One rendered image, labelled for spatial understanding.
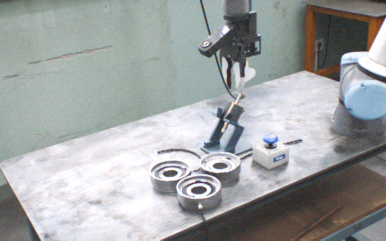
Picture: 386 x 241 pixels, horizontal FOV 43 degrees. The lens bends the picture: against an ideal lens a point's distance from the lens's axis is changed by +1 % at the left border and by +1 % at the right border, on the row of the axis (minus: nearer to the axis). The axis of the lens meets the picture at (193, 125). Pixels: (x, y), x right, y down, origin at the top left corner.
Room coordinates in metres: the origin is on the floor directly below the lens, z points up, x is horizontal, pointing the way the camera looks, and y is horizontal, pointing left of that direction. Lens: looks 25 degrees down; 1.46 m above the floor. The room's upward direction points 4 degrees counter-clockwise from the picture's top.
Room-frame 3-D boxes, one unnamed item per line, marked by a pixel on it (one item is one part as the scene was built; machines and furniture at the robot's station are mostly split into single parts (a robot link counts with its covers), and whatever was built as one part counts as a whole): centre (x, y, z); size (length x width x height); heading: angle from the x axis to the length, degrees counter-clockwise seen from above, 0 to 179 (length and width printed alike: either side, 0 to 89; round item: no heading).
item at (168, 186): (1.08, 0.07, 0.82); 0.10 x 0.10 x 0.04
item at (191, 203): (0.99, 0.00, 0.82); 0.10 x 0.10 x 0.04
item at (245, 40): (1.28, -0.14, 1.12); 0.09 x 0.08 x 0.12; 122
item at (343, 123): (1.33, -0.49, 0.85); 0.15 x 0.15 x 0.10
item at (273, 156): (1.16, -0.21, 0.82); 0.08 x 0.07 x 0.05; 120
